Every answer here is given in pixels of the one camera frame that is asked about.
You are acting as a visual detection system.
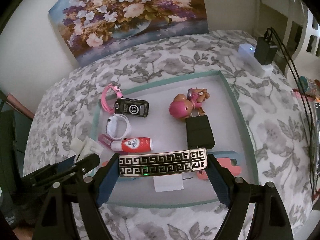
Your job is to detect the pink wristband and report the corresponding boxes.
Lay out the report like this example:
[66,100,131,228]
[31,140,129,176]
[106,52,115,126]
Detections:
[100,83,123,114]

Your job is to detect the black toy car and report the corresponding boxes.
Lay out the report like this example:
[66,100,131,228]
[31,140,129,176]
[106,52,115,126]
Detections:
[114,98,149,118]

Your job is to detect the white charger cube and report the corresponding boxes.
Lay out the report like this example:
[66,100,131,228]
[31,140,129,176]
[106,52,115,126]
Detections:
[153,174,184,192]

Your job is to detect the white wristband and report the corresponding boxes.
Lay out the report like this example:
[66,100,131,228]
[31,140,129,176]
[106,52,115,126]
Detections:
[106,114,132,140]

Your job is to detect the doll with black hair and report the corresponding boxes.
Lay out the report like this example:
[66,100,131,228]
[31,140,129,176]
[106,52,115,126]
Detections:
[169,88,210,120]

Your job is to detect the greek pattern metal lighter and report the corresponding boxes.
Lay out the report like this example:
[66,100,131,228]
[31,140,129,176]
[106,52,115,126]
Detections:
[119,148,208,177]

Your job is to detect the black charger at table edge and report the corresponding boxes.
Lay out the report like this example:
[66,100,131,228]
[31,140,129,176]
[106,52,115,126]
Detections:
[254,28,278,66]

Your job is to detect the small pink clip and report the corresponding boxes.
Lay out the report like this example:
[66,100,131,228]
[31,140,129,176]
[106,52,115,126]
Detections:
[98,134,113,149]

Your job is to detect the red white tube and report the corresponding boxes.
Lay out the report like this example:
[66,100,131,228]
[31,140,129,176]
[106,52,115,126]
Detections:
[110,137,153,153]

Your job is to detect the teal rimmed white tray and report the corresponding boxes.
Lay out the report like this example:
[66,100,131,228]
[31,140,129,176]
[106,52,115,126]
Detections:
[103,70,259,209]

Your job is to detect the black cables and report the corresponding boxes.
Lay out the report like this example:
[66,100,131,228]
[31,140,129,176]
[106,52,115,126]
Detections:
[263,26,320,201]

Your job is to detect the white hair clip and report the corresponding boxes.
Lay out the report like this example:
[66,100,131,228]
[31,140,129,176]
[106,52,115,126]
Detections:
[70,137,104,163]

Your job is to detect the dark cabinet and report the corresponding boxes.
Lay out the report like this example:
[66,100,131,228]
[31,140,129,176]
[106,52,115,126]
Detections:
[1,92,34,176]

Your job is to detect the grey floral tablecloth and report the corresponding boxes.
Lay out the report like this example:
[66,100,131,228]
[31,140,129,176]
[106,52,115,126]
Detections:
[23,30,312,239]

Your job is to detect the coral blue toy right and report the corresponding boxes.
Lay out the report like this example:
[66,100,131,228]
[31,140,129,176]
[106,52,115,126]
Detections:
[210,151,242,177]

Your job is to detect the black wall charger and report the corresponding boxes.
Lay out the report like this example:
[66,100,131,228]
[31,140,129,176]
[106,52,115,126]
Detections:
[185,115,215,150]

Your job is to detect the floral painting canvas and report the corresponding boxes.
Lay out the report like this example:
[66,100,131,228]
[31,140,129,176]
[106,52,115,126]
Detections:
[49,0,208,67]

